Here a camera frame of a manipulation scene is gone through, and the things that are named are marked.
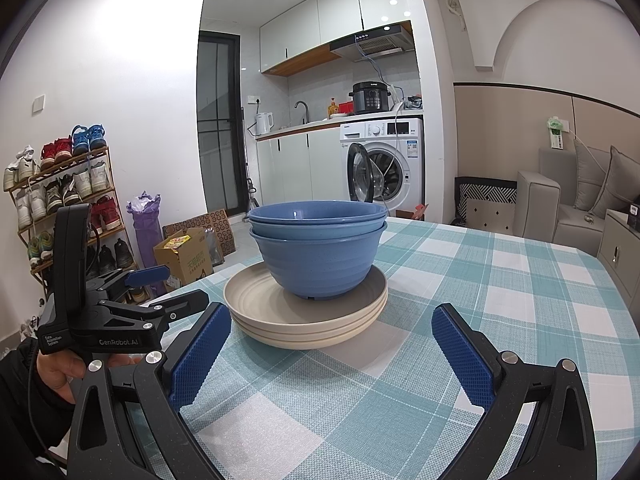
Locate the grey sofa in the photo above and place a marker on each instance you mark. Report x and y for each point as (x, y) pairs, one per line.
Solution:
(540, 210)

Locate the white washing machine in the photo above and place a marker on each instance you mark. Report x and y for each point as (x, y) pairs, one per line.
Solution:
(395, 132)

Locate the black pressure cooker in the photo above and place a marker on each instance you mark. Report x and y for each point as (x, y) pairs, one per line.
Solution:
(369, 99)

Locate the steel range hood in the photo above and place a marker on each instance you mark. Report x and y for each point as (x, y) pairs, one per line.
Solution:
(372, 42)

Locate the mop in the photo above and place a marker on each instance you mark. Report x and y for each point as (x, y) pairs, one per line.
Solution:
(253, 200)

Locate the purple plastic bag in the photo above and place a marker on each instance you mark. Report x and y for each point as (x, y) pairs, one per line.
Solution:
(147, 230)

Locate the grey cushion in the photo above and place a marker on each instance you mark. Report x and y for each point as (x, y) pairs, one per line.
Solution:
(587, 175)
(620, 185)

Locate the cream plate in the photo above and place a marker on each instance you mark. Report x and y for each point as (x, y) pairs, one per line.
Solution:
(280, 329)
(250, 290)
(300, 342)

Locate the dark glass door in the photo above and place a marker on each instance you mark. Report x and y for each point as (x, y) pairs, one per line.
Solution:
(215, 125)

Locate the grey side cabinet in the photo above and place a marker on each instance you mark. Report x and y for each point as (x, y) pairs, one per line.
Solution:
(622, 260)

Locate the yellow bottle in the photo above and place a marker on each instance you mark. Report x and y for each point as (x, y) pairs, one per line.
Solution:
(333, 108)

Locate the person's left forearm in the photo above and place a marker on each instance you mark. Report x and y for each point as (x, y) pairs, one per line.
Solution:
(25, 410)

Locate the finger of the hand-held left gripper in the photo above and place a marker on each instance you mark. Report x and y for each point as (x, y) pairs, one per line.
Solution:
(147, 276)
(175, 305)

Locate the white rug patterned border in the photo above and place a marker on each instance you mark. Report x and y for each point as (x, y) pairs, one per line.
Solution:
(487, 210)

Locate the red container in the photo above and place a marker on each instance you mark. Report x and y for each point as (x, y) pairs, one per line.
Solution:
(346, 108)

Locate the red cardboard box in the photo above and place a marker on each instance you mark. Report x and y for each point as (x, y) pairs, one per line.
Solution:
(420, 212)

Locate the white upper kitchen cabinets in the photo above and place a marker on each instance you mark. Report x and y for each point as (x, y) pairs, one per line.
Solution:
(310, 25)

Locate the person's left hand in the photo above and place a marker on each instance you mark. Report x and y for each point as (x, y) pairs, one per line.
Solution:
(52, 370)

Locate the brown cardboard box yellow contents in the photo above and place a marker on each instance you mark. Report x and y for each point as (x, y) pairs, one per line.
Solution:
(185, 260)

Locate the shoe rack with shoes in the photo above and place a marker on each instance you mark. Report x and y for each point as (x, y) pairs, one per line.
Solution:
(80, 185)

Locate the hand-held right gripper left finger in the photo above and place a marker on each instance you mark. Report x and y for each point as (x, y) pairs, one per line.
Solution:
(200, 355)

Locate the white kitchen cabinets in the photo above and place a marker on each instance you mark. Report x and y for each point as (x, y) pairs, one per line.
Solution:
(310, 25)
(300, 170)

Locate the blue bowl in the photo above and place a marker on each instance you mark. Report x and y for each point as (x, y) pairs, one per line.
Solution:
(315, 270)
(315, 211)
(280, 229)

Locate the dark kitchen faucet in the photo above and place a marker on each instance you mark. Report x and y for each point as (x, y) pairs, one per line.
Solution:
(305, 110)

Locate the black box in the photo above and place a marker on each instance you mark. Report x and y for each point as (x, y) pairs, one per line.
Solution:
(635, 217)

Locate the white electric kettle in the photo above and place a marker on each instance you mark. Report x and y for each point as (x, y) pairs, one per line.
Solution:
(264, 124)

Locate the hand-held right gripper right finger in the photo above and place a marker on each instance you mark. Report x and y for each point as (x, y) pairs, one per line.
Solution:
(462, 360)

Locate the white wall switch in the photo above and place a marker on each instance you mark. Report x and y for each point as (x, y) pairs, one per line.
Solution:
(38, 104)

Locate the white lower kitchen cabinets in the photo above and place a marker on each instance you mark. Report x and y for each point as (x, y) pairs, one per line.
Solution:
(300, 170)

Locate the teal checked tablecloth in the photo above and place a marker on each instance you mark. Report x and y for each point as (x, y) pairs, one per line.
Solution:
(380, 360)

